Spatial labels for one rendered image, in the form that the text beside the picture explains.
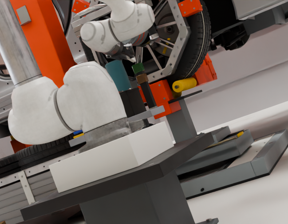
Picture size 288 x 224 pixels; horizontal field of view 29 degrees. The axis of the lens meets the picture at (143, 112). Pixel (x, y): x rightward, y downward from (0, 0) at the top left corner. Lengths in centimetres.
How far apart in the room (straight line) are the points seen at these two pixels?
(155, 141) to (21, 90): 47
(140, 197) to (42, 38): 143
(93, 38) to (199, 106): 503
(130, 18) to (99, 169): 65
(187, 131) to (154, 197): 125
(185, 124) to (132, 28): 94
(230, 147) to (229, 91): 423
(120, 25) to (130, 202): 72
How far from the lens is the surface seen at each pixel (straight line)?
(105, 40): 215
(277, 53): 680
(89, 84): 178
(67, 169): 177
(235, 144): 274
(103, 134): 177
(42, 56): 294
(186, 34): 273
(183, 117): 292
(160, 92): 277
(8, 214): 333
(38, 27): 294
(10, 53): 189
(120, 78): 272
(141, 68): 244
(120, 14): 210
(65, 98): 181
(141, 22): 211
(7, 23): 191
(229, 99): 697
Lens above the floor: 43
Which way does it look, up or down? level
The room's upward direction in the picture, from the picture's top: 21 degrees counter-clockwise
